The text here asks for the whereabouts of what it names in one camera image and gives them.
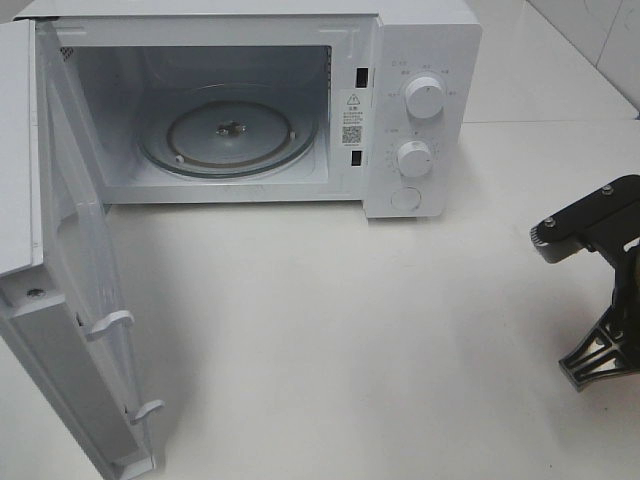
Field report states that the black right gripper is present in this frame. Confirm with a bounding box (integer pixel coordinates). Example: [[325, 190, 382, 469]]
[[559, 235, 639, 391]]

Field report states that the round white door button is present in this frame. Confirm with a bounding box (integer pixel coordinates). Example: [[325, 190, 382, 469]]
[[391, 187, 422, 212]]

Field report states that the lower white microwave knob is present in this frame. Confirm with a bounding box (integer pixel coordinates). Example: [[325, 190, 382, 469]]
[[397, 141, 433, 178]]

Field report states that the white microwave knob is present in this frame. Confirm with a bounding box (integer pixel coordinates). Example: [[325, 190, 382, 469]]
[[404, 73, 445, 119], [397, 141, 433, 178]]

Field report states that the upper white microwave knob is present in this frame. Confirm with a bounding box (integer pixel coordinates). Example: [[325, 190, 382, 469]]
[[404, 73, 445, 119]]

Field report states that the white microwave oven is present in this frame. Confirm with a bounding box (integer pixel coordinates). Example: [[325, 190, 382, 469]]
[[10, 1, 482, 218]]

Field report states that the glass microwave turntable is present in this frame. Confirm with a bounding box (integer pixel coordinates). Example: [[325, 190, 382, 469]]
[[137, 84, 327, 179]]

